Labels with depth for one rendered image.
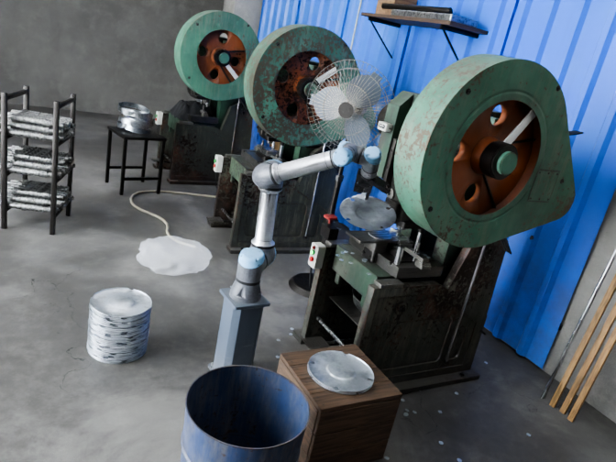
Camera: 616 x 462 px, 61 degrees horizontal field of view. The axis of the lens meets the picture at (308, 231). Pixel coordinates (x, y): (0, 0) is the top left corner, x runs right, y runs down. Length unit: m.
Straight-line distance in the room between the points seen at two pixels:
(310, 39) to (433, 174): 1.85
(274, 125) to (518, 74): 1.90
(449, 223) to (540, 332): 1.54
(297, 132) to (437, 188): 1.81
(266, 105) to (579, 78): 1.94
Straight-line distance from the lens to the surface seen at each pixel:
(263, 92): 3.67
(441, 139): 2.14
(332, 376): 2.30
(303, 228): 4.37
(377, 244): 2.71
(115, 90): 8.82
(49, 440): 2.44
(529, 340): 3.74
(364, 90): 3.34
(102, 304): 2.77
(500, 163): 2.33
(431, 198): 2.21
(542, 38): 3.80
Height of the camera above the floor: 1.64
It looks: 19 degrees down
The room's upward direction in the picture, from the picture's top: 12 degrees clockwise
